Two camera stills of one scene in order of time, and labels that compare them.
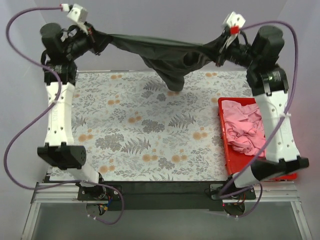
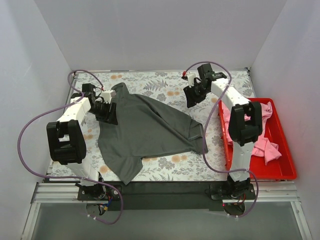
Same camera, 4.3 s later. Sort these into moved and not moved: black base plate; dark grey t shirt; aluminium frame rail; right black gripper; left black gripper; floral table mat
Moved: right black gripper; dark grey t shirt; left black gripper
Not moved: aluminium frame rail; floral table mat; black base plate
